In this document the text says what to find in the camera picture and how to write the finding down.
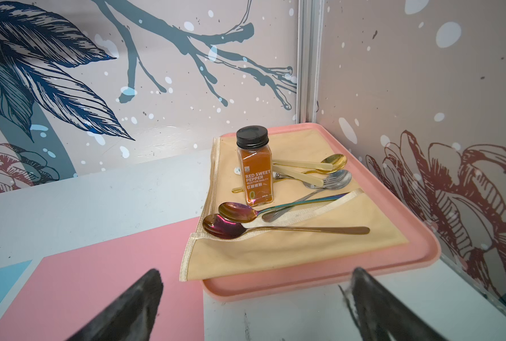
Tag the silver fork cream handle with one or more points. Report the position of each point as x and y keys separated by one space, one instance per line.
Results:
x=306 y=178

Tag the gold spoon cream handle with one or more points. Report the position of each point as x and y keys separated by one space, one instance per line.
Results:
x=331 y=164

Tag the beige cloth napkin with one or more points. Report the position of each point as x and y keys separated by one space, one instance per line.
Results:
x=207 y=256

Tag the pink plastic tray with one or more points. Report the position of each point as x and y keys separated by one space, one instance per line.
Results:
x=422 y=251

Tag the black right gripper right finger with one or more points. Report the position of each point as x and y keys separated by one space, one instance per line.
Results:
x=379 y=315

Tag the iridescent purple spoon front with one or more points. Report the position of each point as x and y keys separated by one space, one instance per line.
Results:
x=218 y=226

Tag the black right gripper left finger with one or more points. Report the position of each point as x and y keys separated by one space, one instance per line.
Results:
x=129 y=317

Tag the iridescent rainbow spoon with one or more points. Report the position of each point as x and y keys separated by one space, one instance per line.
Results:
x=242 y=213

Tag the red pepper spice jar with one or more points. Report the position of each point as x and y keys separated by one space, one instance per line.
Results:
x=256 y=164

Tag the light pink paper sheet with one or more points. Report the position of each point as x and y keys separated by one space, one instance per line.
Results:
x=68 y=289

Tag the silver spoon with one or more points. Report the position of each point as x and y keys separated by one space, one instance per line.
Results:
x=274 y=215

